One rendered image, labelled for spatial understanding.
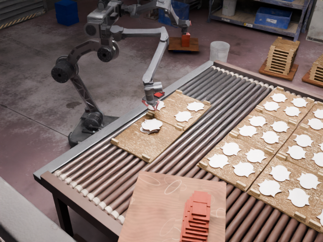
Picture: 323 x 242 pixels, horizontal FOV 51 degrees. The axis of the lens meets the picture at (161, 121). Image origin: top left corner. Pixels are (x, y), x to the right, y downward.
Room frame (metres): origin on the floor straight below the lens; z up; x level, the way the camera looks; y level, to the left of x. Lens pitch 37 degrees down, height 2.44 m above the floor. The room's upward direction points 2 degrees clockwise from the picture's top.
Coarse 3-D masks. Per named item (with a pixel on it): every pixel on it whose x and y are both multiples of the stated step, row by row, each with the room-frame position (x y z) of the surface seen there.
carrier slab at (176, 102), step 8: (176, 96) 2.38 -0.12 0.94; (184, 96) 2.39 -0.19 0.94; (168, 104) 2.26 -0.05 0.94; (176, 104) 2.26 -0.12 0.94; (184, 104) 2.26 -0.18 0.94; (160, 112) 2.14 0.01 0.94; (168, 112) 2.14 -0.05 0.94; (176, 112) 2.14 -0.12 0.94; (192, 112) 2.15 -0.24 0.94; (200, 112) 2.15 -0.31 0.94; (160, 120) 2.05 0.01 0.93; (168, 120) 2.04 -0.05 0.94; (192, 120) 2.05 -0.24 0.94
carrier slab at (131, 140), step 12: (144, 120) 2.03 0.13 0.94; (132, 132) 1.88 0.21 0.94; (168, 132) 1.89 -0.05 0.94; (180, 132) 1.90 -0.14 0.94; (120, 144) 1.75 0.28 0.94; (132, 144) 1.75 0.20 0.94; (144, 144) 1.75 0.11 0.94; (156, 144) 1.76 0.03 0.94; (168, 144) 1.76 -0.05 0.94; (156, 156) 1.64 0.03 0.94
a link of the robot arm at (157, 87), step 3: (144, 78) 2.04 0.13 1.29; (147, 78) 2.04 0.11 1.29; (144, 81) 2.02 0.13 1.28; (147, 81) 2.02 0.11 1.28; (147, 84) 2.02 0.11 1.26; (150, 84) 2.03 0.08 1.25; (153, 84) 2.02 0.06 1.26; (156, 84) 2.02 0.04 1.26; (159, 84) 2.01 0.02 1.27; (156, 87) 1.98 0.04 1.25; (159, 87) 1.98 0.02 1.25; (156, 90) 1.98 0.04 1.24; (159, 90) 1.98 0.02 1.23; (162, 90) 1.99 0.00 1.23
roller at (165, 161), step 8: (256, 80) 2.72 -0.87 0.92; (248, 88) 2.57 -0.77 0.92; (240, 96) 2.44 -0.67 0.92; (232, 104) 2.32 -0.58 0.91; (224, 112) 2.21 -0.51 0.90; (216, 120) 2.11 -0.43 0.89; (200, 128) 1.97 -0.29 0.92; (192, 136) 1.87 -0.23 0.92; (184, 144) 1.79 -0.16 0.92; (176, 152) 1.70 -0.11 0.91; (168, 160) 1.63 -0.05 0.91; (152, 168) 1.54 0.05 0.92; (160, 168) 1.55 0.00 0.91; (128, 192) 1.34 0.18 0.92; (120, 200) 1.27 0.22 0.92; (104, 208) 1.21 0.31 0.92; (112, 208) 1.22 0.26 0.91
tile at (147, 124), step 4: (152, 120) 1.97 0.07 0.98; (144, 124) 1.92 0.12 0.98; (148, 124) 1.92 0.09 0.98; (152, 124) 1.92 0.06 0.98; (156, 124) 1.92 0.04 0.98; (160, 124) 1.92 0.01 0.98; (144, 128) 1.87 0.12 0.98; (148, 128) 1.88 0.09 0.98; (152, 128) 1.88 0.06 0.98; (156, 128) 1.88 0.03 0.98
